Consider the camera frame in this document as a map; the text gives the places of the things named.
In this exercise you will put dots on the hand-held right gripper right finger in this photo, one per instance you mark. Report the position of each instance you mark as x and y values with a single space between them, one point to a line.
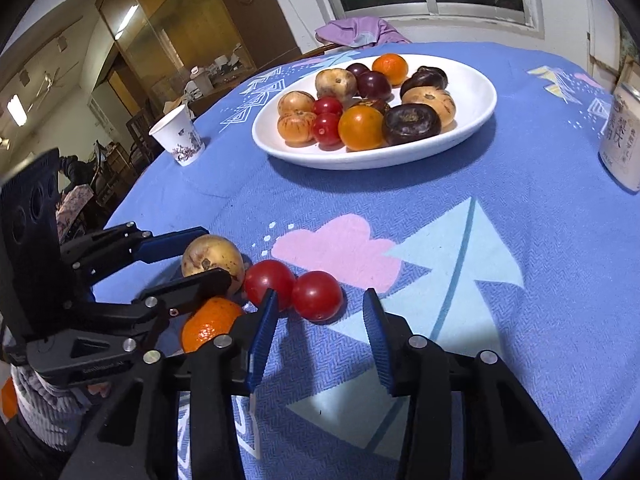
377 345

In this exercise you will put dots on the wooden picture frame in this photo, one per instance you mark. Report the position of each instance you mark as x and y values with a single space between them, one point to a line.
630 72

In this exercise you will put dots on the orange tan passion fruit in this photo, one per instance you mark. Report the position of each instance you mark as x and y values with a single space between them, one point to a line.
429 102

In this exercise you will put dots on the wooden glass door cabinet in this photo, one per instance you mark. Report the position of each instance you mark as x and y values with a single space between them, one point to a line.
190 20

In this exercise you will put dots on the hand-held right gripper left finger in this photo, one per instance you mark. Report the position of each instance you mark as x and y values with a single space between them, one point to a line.
262 345

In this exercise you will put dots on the dark wrinkled passion fruit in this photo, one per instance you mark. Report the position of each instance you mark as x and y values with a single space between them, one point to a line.
424 80
374 104
411 122

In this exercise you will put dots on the white beverage can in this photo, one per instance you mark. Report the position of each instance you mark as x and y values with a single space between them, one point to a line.
622 135

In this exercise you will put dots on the person's left forearm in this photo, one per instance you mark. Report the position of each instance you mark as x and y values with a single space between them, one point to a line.
42 405

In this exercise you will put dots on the orange mandarin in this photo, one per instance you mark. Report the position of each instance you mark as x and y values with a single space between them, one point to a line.
390 67
207 330

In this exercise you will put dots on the striped orange passion fruit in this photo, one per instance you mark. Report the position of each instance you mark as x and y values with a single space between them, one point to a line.
296 127

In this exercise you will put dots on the dark wooden chair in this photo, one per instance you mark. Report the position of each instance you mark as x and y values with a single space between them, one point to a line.
140 132

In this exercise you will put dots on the white oval plate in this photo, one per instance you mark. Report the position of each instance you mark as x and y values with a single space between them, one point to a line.
380 157

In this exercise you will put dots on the wooden chair with purple cloth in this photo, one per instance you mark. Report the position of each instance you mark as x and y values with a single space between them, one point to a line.
320 50

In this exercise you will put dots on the pale yellow passion fruit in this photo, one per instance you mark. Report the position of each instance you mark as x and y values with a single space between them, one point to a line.
336 82

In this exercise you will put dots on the purple cloth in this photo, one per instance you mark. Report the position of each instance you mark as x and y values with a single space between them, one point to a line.
357 30

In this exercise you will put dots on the white floral paper cup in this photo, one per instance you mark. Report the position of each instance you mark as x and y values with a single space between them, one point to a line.
180 137

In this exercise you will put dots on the blue printed tablecloth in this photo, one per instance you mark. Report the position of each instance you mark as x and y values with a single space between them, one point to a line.
500 200

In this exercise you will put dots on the dark purple plum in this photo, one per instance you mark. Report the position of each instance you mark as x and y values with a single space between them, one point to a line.
374 85
356 68

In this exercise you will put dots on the tan spotted passion fruit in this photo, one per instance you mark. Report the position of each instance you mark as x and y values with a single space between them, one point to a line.
212 257

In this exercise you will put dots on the fluorescent ceiling light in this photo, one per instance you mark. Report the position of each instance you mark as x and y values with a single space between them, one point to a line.
17 110

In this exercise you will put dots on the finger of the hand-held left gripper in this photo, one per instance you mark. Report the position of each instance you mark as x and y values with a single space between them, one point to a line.
200 282
170 245

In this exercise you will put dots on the orange yellow tomato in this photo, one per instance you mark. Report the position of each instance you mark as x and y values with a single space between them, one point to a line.
361 127

